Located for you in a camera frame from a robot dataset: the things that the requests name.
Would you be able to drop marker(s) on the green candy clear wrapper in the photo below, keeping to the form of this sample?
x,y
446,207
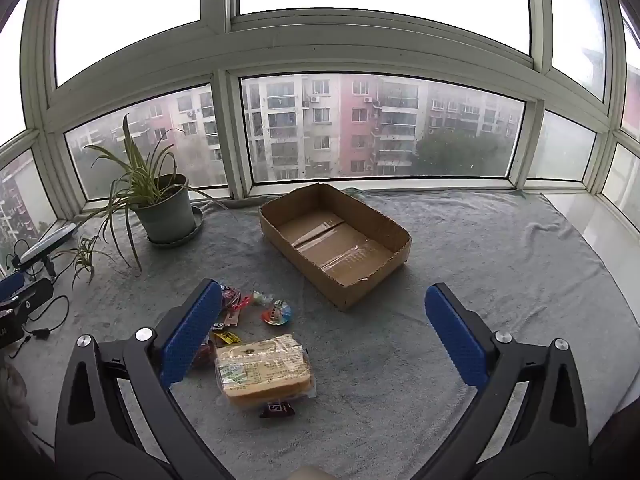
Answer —
x,y
261,298

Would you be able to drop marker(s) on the red clear snack packet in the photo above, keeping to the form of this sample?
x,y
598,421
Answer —
x,y
234,299

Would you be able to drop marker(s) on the flat device on stand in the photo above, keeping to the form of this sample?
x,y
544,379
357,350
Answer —
x,y
47,244

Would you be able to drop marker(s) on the colourful jelly cup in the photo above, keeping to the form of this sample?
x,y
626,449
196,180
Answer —
x,y
277,312

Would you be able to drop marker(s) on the pink snack packet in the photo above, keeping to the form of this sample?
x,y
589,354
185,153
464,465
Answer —
x,y
232,317

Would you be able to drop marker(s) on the grey-green flower pot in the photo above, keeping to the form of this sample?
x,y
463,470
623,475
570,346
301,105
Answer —
x,y
165,217

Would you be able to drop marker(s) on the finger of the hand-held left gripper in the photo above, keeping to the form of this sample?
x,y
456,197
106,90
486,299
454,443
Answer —
x,y
37,297
10,285

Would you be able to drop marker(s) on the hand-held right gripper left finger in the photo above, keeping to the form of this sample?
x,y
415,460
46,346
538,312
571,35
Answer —
x,y
192,330

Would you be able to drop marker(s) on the dark chocolate bar wrapper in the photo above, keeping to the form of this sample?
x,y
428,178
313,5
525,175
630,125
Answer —
x,y
277,410

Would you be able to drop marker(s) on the sliced bread loaf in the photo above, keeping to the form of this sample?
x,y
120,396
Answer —
x,y
265,367

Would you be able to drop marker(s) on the grey fleece blanket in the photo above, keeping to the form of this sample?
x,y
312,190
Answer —
x,y
380,360

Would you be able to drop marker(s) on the cardboard box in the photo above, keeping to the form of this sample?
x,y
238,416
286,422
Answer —
x,y
320,245

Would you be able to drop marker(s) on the yellow snack packet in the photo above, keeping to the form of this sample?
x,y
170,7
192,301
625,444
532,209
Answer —
x,y
229,336

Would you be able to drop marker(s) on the white window frame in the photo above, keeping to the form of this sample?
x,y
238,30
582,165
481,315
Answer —
x,y
220,50

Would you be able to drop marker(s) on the spider plant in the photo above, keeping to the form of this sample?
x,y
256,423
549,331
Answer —
x,y
137,180

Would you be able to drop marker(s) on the grey-green pot saucer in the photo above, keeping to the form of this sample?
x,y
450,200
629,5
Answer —
x,y
197,225

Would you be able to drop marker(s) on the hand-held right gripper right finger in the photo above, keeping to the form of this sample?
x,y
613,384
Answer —
x,y
452,332

